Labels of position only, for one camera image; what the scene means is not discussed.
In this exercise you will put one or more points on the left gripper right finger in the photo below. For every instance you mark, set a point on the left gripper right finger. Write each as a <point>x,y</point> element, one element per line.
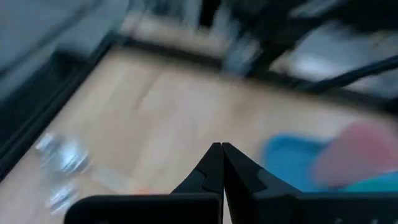
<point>248,193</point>

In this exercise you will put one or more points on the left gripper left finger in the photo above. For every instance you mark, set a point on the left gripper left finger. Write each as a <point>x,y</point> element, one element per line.
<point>211,177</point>

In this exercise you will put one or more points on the blue plastic tray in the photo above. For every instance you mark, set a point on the blue plastic tray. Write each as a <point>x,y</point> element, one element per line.
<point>286,158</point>

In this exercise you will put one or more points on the pink cup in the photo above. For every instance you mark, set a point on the pink cup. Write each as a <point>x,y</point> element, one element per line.
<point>351,152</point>

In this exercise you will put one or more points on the black metal table frame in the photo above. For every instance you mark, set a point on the black metal table frame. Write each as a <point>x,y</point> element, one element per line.
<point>46,102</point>

